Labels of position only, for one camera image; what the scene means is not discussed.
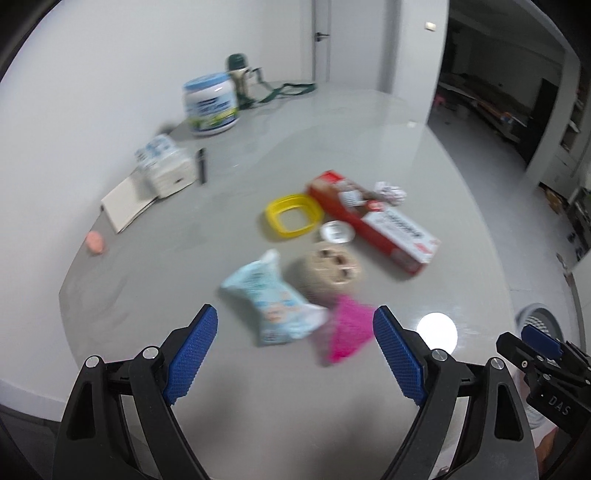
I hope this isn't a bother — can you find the white paper pad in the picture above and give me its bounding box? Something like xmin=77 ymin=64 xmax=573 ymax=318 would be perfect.
xmin=100 ymin=168 xmax=160 ymax=234

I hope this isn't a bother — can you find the yellow square lid ring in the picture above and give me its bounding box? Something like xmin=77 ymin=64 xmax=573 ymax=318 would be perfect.
xmin=264 ymin=194 xmax=325 ymax=240

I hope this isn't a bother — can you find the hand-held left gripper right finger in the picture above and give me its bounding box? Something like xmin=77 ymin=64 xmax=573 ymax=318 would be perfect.
xmin=372 ymin=305 xmax=541 ymax=480

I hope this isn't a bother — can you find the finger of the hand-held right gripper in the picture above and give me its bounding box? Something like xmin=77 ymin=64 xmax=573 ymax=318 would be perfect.
xmin=521 ymin=324 xmax=565 ymax=360
xmin=496 ymin=331 xmax=537 ymax=376

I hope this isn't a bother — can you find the white mesh waste bin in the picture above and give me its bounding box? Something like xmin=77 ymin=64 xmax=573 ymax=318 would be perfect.
xmin=512 ymin=302 xmax=566 ymax=430

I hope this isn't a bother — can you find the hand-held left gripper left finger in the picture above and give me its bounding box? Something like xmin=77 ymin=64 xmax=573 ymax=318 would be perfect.
xmin=53 ymin=304 xmax=219 ymax=480

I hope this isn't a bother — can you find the light blue wipes packet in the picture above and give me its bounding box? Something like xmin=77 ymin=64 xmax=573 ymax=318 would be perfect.
xmin=219 ymin=249 xmax=329 ymax=347

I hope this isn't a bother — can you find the beige twine ball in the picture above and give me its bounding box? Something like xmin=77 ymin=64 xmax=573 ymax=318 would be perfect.
xmin=290 ymin=242 xmax=365 ymax=305

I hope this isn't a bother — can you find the green bottle strap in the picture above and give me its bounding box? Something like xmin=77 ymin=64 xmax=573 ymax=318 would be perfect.
xmin=252 ymin=69 xmax=319 ymax=104

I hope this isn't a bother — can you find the green lidded water bottle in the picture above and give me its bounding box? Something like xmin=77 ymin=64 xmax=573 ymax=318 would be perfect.
xmin=225 ymin=53 xmax=259 ymax=109

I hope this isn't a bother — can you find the red cardboard box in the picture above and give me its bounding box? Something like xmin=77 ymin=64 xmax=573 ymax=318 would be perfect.
xmin=307 ymin=171 xmax=440 ymax=277

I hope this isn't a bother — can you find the small pink eraser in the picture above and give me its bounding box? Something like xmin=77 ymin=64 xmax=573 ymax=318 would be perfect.
xmin=85 ymin=231 xmax=108 ymax=256

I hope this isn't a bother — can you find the grey door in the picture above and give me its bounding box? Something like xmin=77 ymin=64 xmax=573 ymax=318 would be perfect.
xmin=311 ymin=0 xmax=332 ymax=84

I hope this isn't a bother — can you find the white round bottle cap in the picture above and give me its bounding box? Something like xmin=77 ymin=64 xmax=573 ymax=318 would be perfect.
xmin=320 ymin=220 xmax=356 ymax=244

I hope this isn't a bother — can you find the pink mesh net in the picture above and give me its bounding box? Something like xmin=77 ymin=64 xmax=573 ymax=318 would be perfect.
xmin=310 ymin=295 xmax=377 ymax=367

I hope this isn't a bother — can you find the white shelf unit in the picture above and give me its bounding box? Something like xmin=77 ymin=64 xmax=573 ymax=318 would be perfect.
xmin=556 ymin=60 xmax=585 ymax=153

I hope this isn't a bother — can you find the white milk powder jar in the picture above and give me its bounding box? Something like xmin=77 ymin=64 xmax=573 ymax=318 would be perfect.
xmin=182 ymin=73 xmax=241 ymax=137

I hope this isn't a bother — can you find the white paper ball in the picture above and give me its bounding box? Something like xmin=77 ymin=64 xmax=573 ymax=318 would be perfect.
xmin=374 ymin=181 xmax=408 ymax=206

